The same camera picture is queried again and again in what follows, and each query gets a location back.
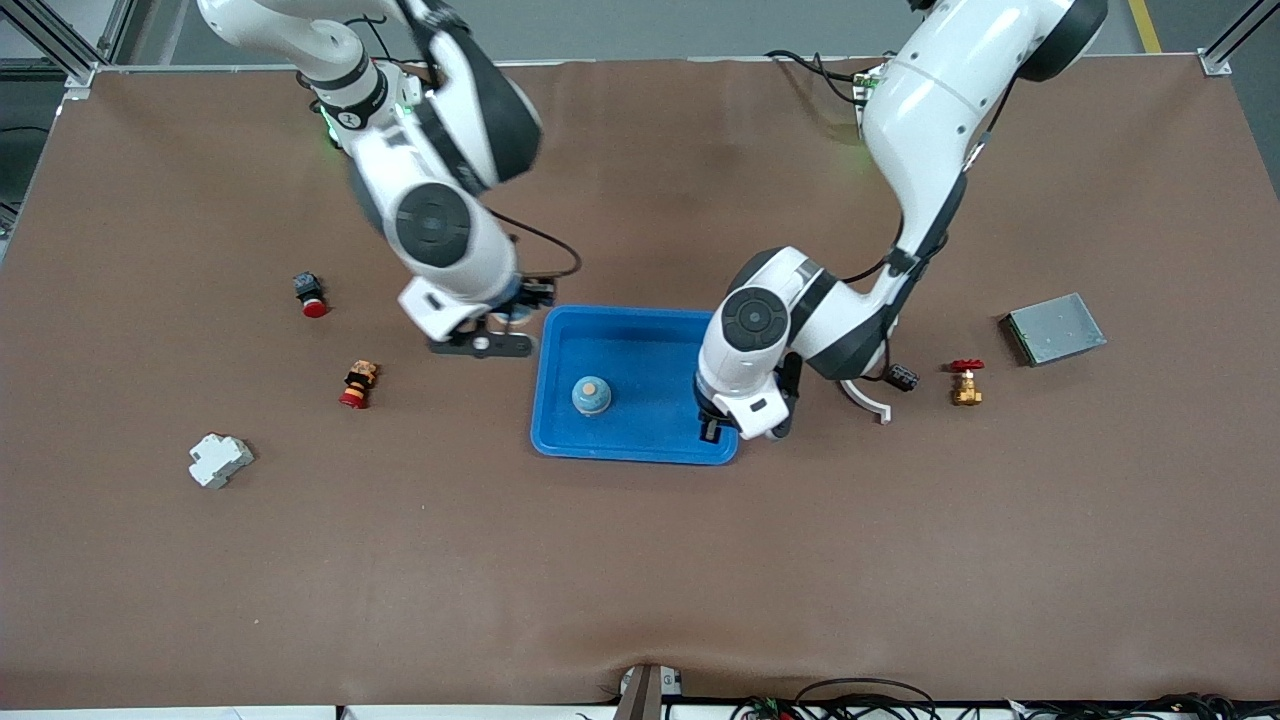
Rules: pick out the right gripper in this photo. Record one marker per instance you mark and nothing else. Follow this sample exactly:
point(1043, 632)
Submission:
point(536, 295)

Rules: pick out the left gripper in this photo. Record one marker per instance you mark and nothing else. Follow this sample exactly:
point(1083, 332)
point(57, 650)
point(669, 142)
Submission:
point(711, 430)

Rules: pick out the blue dome bell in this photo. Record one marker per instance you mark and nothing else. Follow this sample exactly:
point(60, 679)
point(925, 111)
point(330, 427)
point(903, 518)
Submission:
point(591, 396)
point(512, 316)

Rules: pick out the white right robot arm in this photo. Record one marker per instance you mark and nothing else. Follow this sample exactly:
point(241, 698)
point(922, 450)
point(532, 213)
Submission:
point(440, 225)

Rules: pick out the small black capacitor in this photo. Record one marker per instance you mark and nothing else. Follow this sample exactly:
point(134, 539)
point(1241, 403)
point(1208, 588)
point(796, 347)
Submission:
point(902, 377)

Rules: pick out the blue plastic tray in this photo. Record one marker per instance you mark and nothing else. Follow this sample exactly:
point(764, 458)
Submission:
point(640, 350)

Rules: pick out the white curved plastic clip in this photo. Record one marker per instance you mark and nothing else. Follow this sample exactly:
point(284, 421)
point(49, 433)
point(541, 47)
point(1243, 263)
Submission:
point(868, 400)

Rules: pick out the red mushroom push button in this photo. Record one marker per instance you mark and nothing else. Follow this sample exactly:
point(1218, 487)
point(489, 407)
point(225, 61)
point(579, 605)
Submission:
point(310, 294)

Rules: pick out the white circuit breaker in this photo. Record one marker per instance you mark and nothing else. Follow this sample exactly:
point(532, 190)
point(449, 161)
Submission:
point(219, 460)

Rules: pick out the metal power supply box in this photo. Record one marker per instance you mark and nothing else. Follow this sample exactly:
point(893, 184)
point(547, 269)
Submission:
point(1055, 328)

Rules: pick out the grey metal table bracket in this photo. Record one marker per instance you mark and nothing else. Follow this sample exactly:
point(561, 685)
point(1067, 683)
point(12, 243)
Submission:
point(645, 695)

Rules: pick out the aluminium frame strut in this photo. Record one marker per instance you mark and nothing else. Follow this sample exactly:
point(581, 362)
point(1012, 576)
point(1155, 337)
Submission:
point(1215, 62)
point(60, 45)

